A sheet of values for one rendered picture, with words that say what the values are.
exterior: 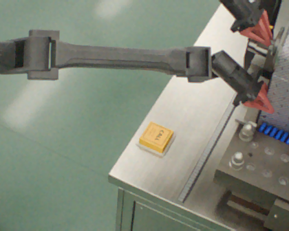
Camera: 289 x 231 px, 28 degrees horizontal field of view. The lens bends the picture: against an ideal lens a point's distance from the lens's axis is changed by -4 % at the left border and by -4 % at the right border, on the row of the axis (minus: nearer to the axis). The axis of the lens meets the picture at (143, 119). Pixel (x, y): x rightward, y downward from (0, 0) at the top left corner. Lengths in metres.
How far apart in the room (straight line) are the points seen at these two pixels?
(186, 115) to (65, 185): 1.03
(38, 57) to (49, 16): 2.05
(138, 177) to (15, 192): 1.13
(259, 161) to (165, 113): 0.35
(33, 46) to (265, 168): 0.62
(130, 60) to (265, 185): 0.44
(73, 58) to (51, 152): 1.42
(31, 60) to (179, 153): 0.52
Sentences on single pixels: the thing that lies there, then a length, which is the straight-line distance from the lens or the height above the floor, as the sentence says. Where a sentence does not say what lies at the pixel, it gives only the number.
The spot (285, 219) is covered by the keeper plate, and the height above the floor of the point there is 0.98.
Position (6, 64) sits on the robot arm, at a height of 1.26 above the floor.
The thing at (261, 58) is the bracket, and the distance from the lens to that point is 1.55.
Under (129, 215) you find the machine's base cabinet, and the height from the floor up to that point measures 0.74.
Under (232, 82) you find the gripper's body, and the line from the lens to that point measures 1.45.
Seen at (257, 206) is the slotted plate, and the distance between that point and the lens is 1.51.
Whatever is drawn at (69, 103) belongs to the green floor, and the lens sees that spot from 2.87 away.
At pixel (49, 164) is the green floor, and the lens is 2.66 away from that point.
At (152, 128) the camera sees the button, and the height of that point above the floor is 0.92.
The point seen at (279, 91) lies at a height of 1.16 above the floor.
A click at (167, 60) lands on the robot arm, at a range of 1.38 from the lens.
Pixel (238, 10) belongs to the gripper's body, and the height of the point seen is 1.31.
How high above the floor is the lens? 2.19
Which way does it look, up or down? 51 degrees down
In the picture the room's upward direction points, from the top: 7 degrees clockwise
